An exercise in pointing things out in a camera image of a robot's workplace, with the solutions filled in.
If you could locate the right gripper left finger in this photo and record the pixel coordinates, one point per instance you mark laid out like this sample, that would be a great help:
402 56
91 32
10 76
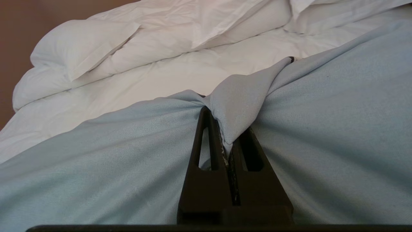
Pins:
206 190

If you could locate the white pillow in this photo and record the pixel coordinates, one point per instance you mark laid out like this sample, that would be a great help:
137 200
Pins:
334 16

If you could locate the white duvet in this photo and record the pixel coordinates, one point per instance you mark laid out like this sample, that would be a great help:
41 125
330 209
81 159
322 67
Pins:
154 64

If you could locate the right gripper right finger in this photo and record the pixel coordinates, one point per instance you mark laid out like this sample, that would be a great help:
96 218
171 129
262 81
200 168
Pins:
260 190

